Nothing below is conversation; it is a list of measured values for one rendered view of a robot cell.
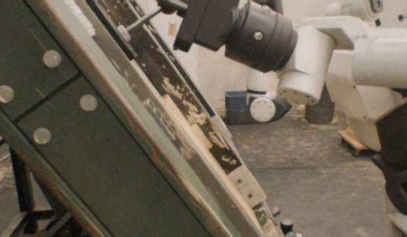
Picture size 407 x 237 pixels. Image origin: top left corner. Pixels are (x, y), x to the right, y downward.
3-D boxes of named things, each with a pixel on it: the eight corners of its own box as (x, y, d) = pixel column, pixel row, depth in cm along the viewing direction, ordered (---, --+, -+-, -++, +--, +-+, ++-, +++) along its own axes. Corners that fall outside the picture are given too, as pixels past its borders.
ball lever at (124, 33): (127, 46, 56) (187, 3, 62) (111, 25, 55) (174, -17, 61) (120, 52, 60) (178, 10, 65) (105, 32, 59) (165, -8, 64)
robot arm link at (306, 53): (258, 70, 50) (331, 100, 52) (282, 1, 52) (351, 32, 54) (233, 86, 61) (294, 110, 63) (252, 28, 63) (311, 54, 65)
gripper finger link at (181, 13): (147, -11, 51) (188, 7, 52) (148, -9, 54) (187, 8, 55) (142, 0, 52) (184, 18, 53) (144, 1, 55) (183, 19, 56)
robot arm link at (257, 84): (251, 54, 123) (244, 110, 128) (247, 57, 113) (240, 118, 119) (284, 58, 121) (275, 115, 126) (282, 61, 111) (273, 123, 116)
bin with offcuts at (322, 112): (342, 124, 515) (345, 77, 499) (305, 125, 517) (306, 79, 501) (331, 115, 565) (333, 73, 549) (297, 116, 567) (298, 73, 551)
